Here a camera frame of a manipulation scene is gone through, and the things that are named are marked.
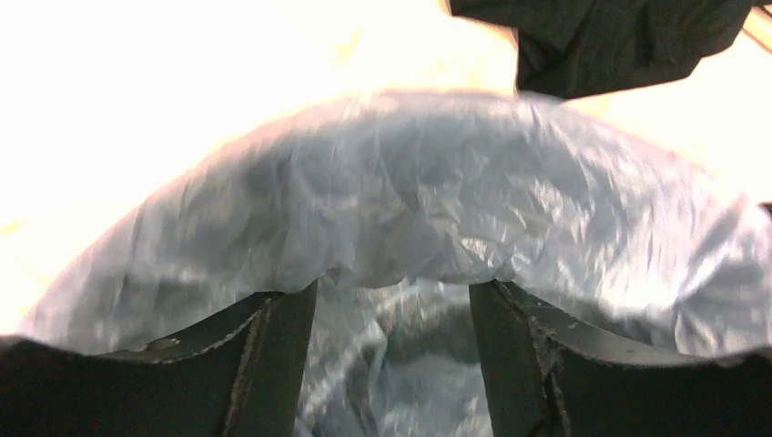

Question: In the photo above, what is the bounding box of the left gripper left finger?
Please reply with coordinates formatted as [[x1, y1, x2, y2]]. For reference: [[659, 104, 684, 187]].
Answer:
[[1, 285, 317, 436]]

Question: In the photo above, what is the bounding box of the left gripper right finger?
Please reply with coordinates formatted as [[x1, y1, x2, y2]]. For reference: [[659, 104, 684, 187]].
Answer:
[[469, 281, 771, 437]]

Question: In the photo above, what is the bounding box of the blue plastic trash bag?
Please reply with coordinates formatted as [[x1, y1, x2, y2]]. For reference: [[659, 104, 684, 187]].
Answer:
[[1, 92, 771, 436]]

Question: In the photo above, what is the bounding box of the black printed t-shirt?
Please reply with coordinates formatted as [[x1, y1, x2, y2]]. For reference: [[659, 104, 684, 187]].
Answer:
[[450, 0, 757, 99]]

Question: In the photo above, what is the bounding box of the wooden rack frame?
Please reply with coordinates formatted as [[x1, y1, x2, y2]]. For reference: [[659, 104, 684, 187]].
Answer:
[[742, 5, 771, 54]]

